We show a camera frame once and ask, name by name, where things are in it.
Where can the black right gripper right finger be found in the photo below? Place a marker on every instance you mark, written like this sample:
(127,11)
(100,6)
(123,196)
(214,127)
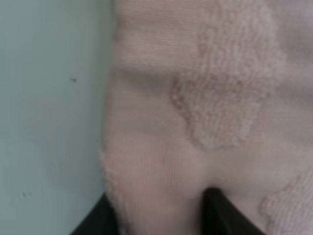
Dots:
(220,217)

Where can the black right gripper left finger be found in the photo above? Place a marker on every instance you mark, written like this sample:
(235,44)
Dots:
(100,221)

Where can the pink towel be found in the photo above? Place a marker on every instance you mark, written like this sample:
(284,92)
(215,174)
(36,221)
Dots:
(210,93)

